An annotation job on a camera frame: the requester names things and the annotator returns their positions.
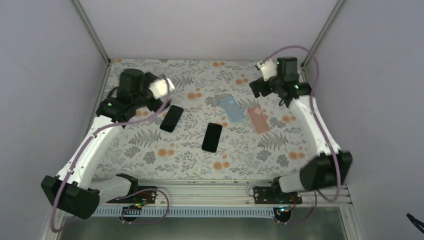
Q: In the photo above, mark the floral patterned table mat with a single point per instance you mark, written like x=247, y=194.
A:
x=145, y=151

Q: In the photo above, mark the black object at corner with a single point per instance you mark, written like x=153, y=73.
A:
x=416, y=222

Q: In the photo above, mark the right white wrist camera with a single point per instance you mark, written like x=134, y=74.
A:
x=268, y=69

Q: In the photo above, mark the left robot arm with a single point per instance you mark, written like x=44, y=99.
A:
x=72, y=189

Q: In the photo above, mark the black phone light-blue case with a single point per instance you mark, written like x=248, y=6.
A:
x=171, y=119

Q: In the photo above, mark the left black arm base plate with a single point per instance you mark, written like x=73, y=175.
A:
x=145, y=197

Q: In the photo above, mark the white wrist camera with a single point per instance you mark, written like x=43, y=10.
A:
x=161, y=87
x=268, y=69

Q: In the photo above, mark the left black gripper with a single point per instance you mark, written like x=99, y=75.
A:
x=156, y=106

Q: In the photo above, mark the aluminium rail frame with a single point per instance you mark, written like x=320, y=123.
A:
x=224, y=199

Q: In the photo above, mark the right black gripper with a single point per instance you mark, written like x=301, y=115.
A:
x=264, y=92

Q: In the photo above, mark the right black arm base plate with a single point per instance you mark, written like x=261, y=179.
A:
x=269, y=196

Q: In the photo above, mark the black smartphone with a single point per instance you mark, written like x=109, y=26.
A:
x=212, y=137

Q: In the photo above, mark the pink phone case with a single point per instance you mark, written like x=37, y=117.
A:
x=258, y=120

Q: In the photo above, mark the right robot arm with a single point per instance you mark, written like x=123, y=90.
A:
x=329, y=164

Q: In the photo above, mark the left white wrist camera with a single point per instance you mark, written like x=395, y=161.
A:
x=161, y=87

